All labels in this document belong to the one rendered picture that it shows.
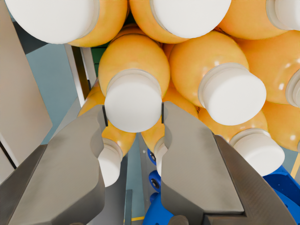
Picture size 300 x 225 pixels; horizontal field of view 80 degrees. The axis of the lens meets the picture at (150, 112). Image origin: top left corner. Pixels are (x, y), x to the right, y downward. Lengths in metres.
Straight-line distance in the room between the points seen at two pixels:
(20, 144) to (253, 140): 0.21
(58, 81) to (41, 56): 0.18
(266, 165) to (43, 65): 1.34
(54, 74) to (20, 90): 1.18
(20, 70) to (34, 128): 0.06
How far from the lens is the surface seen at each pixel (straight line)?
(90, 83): 0.33
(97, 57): 0.32
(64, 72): 1.37
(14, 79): 0.21
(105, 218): 0.67
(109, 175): 0.17
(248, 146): 0.18
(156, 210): 0.34
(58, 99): 1.47
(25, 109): 0.22
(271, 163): 0.19
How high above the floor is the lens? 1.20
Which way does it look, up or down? 58 degrees down
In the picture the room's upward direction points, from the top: 174 degrees clockwise
